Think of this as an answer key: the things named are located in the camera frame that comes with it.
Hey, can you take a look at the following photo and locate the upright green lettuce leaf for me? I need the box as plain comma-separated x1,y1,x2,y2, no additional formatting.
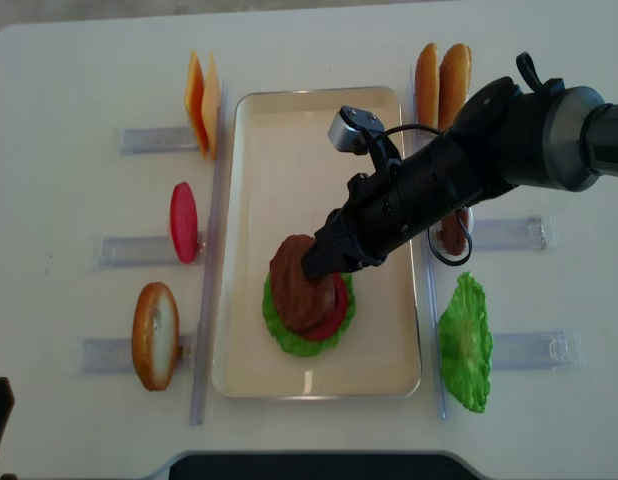
438,272,493,413

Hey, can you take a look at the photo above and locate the red tomato slice on tray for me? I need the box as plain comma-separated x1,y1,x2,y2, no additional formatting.
302,274,348,342

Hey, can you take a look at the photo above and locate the upright red tomato slice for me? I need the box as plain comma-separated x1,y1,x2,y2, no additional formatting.
169,182,199,263

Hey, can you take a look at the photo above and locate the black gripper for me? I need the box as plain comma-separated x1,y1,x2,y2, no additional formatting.
301,131,482,279

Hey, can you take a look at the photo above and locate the black base at bottom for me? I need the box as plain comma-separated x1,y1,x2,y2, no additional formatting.
169,453,478,480

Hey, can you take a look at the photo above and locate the orange cheese slice left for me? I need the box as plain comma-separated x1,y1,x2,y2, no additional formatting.
184,51,209,157

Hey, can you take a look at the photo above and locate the green lettuce leaf on tray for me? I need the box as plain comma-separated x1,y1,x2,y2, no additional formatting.
262,273,356,357

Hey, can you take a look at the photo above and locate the yellow cheese slice right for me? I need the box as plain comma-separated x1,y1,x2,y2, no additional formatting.
201,53,222,160

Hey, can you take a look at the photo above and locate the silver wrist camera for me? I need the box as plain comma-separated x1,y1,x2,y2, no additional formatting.
328,105,384,155

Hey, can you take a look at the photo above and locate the upright bread slice left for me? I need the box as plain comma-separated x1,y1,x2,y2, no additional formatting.
131,282,179,391

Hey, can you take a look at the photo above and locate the upright bun slice left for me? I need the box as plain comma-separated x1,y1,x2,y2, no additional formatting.
414,43,440,129

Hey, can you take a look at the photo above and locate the cream rectangular metal tray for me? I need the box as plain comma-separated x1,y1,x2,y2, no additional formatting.
212,86,422,399

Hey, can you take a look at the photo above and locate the upright bun slice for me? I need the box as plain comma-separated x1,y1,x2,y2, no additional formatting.
438,43,472,131
414,43,440,129

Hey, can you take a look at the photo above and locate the clear plastic rack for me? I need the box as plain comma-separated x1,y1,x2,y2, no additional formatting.
76,88,231,425
406,69,588,421

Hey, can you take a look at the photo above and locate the clear plastic rack left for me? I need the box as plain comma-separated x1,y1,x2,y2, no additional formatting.
76,88,231,425

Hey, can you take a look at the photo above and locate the upright bun slice right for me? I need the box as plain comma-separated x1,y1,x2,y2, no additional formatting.
438,43,472,131

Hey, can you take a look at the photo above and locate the clear plastic rack right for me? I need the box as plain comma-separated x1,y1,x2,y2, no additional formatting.
406,69,588,421

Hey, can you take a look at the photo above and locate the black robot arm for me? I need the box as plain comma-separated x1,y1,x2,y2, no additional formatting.
301,77,618,280

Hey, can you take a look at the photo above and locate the black camera cable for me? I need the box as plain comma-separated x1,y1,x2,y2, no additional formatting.
361,123,473,267

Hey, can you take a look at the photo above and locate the brown meat patty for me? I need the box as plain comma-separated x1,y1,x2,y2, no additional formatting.
269,234,336,333
439,208,471,257

